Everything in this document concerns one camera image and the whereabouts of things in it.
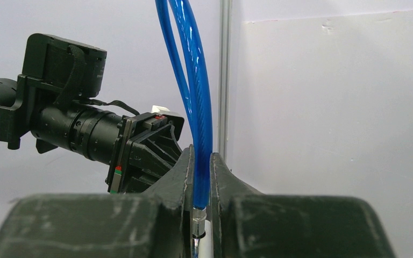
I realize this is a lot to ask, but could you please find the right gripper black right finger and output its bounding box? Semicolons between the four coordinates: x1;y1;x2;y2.
210;153;396;257

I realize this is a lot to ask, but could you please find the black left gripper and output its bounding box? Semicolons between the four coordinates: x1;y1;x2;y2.
106;112;184;194

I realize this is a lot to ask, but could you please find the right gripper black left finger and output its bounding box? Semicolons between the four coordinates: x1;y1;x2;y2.
0;147;194;257

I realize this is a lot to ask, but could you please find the blue cable lock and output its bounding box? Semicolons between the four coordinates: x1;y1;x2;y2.
155;1;213;257

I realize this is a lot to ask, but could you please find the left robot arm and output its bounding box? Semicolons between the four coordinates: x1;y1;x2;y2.
0;33;184;194

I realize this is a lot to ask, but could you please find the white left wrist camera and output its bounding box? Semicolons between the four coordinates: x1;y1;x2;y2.
151;105;170;116

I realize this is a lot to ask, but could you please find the aluminium corner post right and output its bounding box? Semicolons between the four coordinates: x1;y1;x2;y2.
218;0;233;160

